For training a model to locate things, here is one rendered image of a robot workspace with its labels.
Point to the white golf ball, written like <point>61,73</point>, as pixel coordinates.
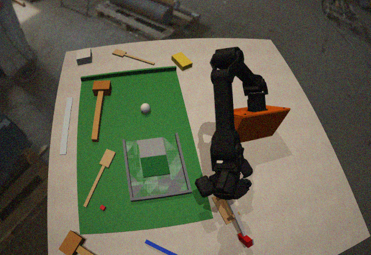
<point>145,108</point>

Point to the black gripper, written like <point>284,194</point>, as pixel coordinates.
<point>206,185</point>

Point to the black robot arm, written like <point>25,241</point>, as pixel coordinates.
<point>225,142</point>

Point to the yellow block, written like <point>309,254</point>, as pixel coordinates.
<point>182,61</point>

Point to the green putting mat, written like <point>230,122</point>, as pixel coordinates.
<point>121,118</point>

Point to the light grey flat bar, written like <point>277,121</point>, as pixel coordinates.
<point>64,135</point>

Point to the orange-brown toy putter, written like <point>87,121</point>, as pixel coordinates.
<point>73,245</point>
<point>100,89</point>

